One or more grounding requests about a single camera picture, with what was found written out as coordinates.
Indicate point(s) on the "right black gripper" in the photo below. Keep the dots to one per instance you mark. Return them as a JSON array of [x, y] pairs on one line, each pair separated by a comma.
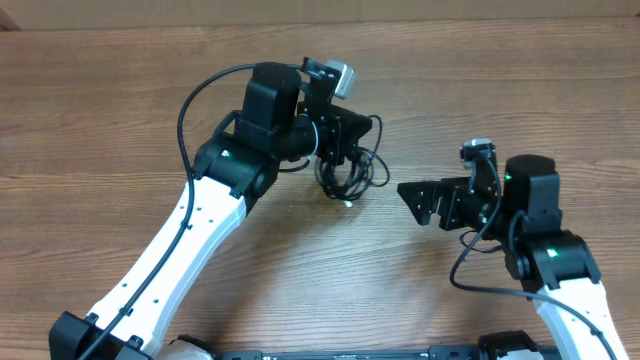
[[451, 191]]

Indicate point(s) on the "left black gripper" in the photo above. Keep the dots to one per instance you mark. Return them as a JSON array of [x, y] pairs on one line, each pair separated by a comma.
[[342, 133]]

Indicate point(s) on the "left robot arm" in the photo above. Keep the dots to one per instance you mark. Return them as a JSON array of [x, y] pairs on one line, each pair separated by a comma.
[[287, 114]]

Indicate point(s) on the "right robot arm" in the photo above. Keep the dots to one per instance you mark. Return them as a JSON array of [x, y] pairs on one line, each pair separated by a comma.
[[519, 209]]

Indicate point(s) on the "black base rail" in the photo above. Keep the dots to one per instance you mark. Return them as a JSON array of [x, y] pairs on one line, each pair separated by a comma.
[[434, 352]]

